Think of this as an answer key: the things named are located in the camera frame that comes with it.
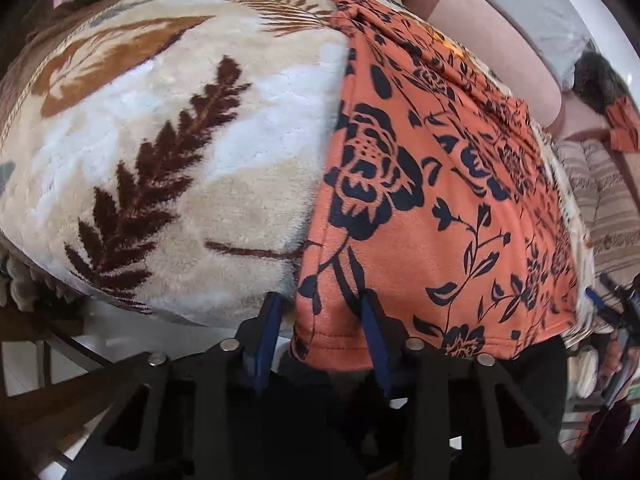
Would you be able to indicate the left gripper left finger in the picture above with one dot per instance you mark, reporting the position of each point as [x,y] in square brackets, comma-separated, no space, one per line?
[170,419]

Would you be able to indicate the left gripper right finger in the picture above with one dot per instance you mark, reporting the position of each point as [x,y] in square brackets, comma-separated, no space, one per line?
[467,418]

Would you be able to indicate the orange floral garment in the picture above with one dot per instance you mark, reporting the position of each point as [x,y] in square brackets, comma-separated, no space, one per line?
[435,197]

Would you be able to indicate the striped cushion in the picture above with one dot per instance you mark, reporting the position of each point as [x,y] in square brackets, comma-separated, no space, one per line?
[607,205]

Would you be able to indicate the orange folded cloth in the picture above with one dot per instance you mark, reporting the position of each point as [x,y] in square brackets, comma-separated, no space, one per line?
[625,122]

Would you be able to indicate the black furry item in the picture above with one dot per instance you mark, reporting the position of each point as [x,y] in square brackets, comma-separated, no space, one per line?
[596,82]

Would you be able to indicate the beige leaf-print blanket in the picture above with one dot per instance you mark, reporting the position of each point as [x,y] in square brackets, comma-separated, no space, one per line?
[166,155]

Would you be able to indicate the pink quilted bolster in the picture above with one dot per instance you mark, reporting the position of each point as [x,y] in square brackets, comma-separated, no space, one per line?
[486,33]

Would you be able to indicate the grey pillow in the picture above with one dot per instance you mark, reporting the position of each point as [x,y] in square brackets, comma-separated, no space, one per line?
[555,31]

